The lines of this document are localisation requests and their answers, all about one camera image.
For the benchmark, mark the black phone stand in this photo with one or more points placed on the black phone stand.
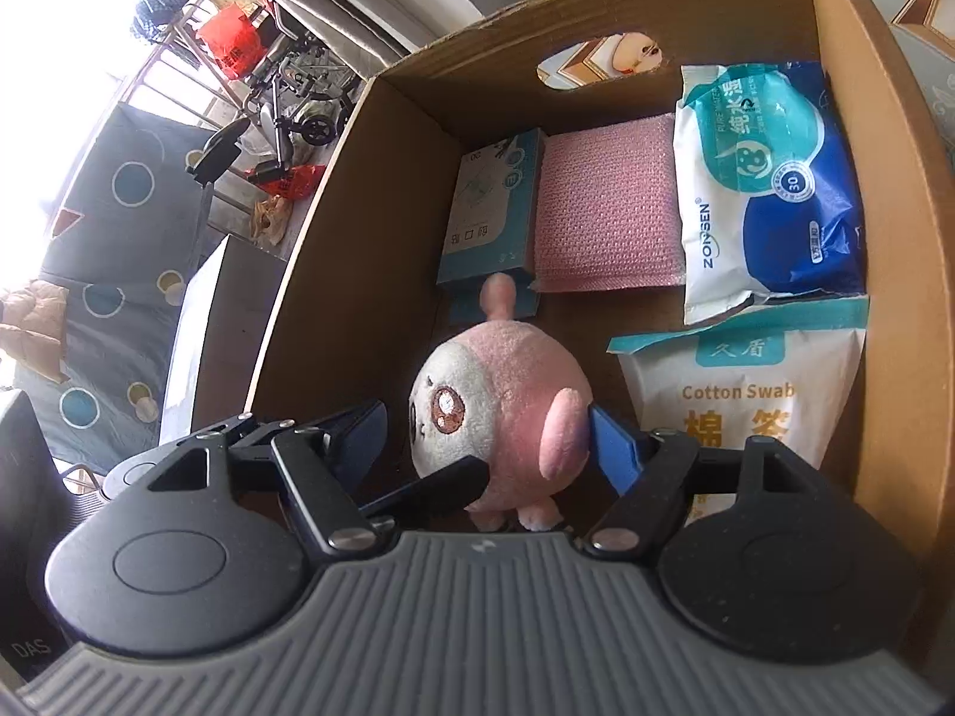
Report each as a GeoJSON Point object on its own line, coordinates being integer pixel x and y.
{"type": "Point", "coordinates": [220, 149]}

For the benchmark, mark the pink mesh sponge pad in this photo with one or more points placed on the pink mesh sponge pad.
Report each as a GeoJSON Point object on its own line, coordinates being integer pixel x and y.
{"type": "Point", "coordinates": [604, 209]}

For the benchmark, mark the white cotton swab bag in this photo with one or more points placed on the white cotton swab bag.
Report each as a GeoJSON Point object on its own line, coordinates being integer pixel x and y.
{"type": "Point", "coordinates": [746, 388]}

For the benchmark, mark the light blue face mask box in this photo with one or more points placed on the light blue face mask box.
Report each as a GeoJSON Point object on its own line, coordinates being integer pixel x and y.
{"type": "Point", "coordinates": [485, 216]}

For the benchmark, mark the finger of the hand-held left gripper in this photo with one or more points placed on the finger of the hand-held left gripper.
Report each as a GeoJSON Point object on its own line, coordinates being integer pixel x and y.
{"type": "Point", "coordinates": [440, 492]}

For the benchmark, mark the orange-brown jacket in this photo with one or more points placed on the orange-brown jacket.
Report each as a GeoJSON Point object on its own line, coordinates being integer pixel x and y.
{"type": "Point", "coordinates": [33, 328]}

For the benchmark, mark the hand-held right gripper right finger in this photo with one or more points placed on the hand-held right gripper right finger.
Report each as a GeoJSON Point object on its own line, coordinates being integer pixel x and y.
{"type": "Point", "coordinates": [615, 451]}

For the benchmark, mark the folded wheelchair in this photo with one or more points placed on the folded wheelchair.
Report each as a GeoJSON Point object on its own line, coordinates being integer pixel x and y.
{"type": "Point", "coordinates": [313, 127]}

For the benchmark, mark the small red plastic bag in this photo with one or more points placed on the small red plastic bag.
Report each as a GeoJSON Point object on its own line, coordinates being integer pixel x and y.
{"type": "Point", "coordinates": [298, 180]}

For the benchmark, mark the pink plush toy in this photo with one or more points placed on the pink plush toy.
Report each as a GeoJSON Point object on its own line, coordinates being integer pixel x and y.
{"type": "Point", "coordinates": [507, 388]}

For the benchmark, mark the dark blanket with circles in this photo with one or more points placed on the dark blanket with circles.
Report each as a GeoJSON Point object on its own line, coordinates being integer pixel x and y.
{"type": "Point", "coordinates": [112, 253]}

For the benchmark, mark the large red plastic bag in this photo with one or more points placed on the large red plastic bag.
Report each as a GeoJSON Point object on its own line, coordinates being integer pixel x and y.
{"type": "Point", "coordinates": [227, 41]}

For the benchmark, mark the tan plastic bag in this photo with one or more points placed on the tan plastic bag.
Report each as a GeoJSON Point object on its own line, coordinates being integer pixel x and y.
{"type": "Point", "coordinates": [268, 220]}

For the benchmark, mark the brown cardboard box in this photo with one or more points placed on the brown cardboard box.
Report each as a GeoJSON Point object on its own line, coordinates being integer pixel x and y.
{"type": "Point", "coordinates": [358, 201]}

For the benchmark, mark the white board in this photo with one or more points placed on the white board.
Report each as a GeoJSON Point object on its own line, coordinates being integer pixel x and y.
{"type": "Point", "coordinates": [201, 328]}

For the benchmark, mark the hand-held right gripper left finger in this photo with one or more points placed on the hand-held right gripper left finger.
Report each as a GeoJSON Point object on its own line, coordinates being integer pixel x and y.
{"type": "Point", "coordinates": [358, 440]}

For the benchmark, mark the blue wet wipes pack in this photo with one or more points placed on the blue wet wipes pack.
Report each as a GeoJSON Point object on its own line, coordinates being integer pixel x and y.
{"type": "Point", "coordinates": [768, 186]}

